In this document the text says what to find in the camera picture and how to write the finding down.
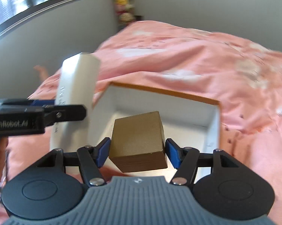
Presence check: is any pink patterned duvet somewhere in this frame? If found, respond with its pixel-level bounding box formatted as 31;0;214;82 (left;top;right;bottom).
0;21;282;224

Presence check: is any person's bare foot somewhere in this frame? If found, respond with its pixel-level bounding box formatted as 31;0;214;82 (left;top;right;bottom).
34;65;49;81

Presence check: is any gold brown square box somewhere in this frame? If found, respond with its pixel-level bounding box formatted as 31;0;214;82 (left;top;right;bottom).
109;111;168;173

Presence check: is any orange cardboard storage box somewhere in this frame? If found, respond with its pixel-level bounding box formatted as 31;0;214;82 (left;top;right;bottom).
85;81;222;178

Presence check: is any white long rectangular box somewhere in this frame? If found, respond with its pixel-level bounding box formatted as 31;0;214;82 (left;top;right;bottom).
49;53;100;152

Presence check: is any stuffed toys pile in corner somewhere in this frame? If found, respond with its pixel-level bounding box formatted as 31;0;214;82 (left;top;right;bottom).
114;0;135;26

